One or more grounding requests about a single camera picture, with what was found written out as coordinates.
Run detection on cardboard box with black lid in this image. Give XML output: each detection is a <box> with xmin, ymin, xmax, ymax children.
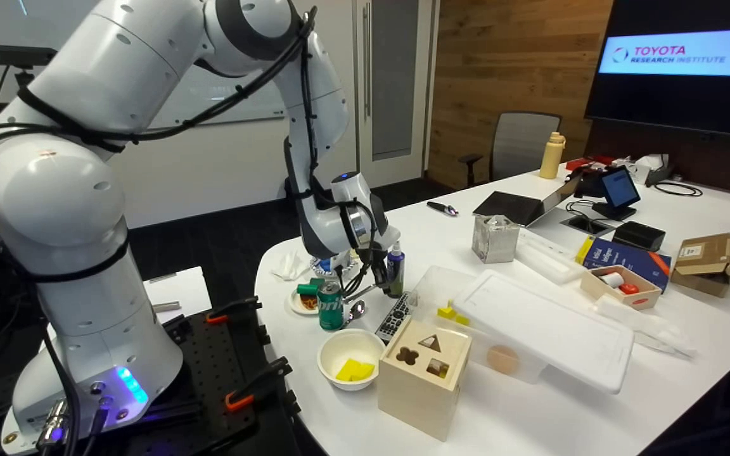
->
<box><xmin>471</xmin><ymin>177</ymin><xmax>580</xmax><ymax>228</ymax></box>

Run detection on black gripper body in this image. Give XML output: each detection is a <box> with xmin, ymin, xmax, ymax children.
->
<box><xmin>339</xmin><ymin>196</ymin><xmax>397</xmax><ymax>263</ymax></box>

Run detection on yellow squeeze bottle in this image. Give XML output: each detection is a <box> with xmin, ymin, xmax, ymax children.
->
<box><xmin>537</xmin><ymin>130</ymin><xmax>568</xmax><ymax>182</ymax></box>

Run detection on clear plastic tube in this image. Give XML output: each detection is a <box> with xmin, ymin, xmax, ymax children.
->
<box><xmin>515</xmin><ymin>226</ymin><xmax>590</xmax><ymax>287</ymax></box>

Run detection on black camera on stand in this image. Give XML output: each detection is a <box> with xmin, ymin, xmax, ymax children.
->
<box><xmin>0</xmin><ymin>40</ymin><xmax>61</xmax><ymax>93</ymax></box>

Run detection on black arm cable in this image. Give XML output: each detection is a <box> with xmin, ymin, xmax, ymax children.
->
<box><xmin>0</xmin><ymin>5</ymin><xmax>386</xmax><ymax>290</ymax></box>

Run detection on black cable loop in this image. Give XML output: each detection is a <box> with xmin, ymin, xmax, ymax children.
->
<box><xmin>651</xmin><ymin>177</ymin><xmax>708</xmax><ymax>200</ymax></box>

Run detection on white crumpled object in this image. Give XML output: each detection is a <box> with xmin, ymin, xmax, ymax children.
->
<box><xmin>627</xmin><ymin>150</ymin><xmax>680</xmax><ymax>187</ymax></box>

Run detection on grey office chair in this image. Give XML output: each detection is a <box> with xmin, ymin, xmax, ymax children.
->
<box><xmin>464</xmin><ymin>112</ymin><xmax>563</xmax><ymax>187</ymax></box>

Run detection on black remote control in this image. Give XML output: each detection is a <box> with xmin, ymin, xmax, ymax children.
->
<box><xmin>373</xmin><ymin>296</ymin><xmax>416</xmax><ymax>348</ymax></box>

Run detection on blue book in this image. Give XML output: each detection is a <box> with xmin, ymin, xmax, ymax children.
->
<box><xmin>573</xmin><ymin>233</ymin><xmax>675</xmax><ymax>293</ymax></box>

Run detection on white bowl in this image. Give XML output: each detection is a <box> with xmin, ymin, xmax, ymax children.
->
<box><xmin>314</xmin><ymin>326</ymin><xmax>387</xmax><ymax>396</ymax></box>

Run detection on clear bin with white lid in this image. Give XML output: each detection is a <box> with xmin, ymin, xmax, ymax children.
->
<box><xmin>414</xmin><ymin>263</ymin><xmax>639</xmax><ymax>396</ymax></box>

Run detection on small black box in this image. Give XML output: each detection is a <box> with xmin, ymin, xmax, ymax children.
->
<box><xmin>610</xmin><ymin>219</ymin><xmax>667</xmax><ymax>253</ymax></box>

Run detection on metal spoon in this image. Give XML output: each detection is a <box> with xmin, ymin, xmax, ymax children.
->
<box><xmin>341</xmin><ymin>282</ymin><xmax>386</xmax><ymax>306</ymax></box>

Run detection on round wooden disc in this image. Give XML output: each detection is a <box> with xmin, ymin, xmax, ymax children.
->
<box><xmin>483</xmin><ymin>342</ymin><xmax>521</xmax><ymax>377</ymax></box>

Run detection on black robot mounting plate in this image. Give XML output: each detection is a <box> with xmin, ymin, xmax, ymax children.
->
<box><xmin>118</xmin><ymin>298</ymin><xmax>303</xmax><ymax>456</ymax></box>

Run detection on wooden tray with red items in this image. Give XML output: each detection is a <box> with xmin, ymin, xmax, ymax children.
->
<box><xmin>577</xmin><ymin>263</ymin><xmax>663</xmax><ymax>311</ymax></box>

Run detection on green can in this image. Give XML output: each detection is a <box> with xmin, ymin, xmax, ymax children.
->
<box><xmin>316</xmin><ymin>282</ymin><xmax>346</xmax><ymax>335</ymax></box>

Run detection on yellow sponge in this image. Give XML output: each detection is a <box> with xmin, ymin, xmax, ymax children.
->
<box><xmin>335</xmin><ymin>355</ymin><xmax>378</xmax><ymax>385</ymax></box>

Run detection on yellow toy block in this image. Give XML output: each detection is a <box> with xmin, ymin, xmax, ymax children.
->
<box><xmin>436</xmin><ymin>298</ymin><xmax>471</xmax><ymax>329</ymax></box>

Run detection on small plate with food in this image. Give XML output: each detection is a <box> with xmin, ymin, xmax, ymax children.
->
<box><xmin>287</xmin><ymin>279</ymin><xmax>324</xmax><ymax>319</ymax></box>

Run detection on brown cardboard box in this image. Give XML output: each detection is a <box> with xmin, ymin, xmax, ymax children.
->
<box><xmin>670</xmin><ymin>231</ymin><xmax>730</xmax><ymax>298</ymax></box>

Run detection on metal cube container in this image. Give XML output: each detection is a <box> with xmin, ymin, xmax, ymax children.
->
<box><xmin>468</xmin><ymin>214</ymin><xmax>521</xmax><ymax>266</ymax></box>

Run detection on white paper sheet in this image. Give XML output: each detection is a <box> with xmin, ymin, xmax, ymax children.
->
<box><xmin>139</xmin><ymin>263</ymin><xmax>215</xmax><ymax>325</ymax></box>

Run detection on wall whiteboard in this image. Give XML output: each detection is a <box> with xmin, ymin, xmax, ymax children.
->
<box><xmin>0</xmin><ymin>0</ymin><xmax>288</xmax><ymax>140</ymax></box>

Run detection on white door with glass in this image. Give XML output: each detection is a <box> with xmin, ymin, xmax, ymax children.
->
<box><xmin>349</xmin><ymin>0</ymin><xmax>436</xmax><ymax>192</ymax></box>

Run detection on wooden shape sorter box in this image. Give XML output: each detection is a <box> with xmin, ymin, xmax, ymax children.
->
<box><xmin>374</xmin><ymin>314</ymin><xmax>474</xmax><ymax>443</ymax></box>

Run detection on wall television screen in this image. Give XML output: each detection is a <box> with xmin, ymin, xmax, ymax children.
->
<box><xmin>582</xmin><ymin>0</ymin><xmax>730</xmax><ymax>141</ymax></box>

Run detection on black tablet on stand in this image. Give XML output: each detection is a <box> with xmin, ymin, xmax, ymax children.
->
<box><xmin>590</xmin><ymin>165</ymin><xmax>643</xmax><ymax>224</ymax></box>

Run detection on red object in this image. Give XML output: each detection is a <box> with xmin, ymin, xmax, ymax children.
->
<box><xmin>566</xmin><ymin>155</ymin><xmax>616</xmax><ymax>179</ymax></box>

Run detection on clear plastic bag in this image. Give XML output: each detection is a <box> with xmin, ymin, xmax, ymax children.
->
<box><xmin>594</xmin><ymin>292</ymin><xmax>700</xmax><ymax>364</ymax></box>

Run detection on orange black clamp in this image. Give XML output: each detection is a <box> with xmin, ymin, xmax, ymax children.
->
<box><xmin>220</xmin><ymin>355</ymin><xmax>293</xmax><ymax>415</ymax></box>
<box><xmin>202</xmin><ymin>293</ymin><xmax>263</xmax><ymax>329</ymax></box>

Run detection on white cloth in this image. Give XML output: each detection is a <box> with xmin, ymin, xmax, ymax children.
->
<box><xmin>272</xmin><ymin>250</ymin><xmax>314</xmax><ymax>285</ymax></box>

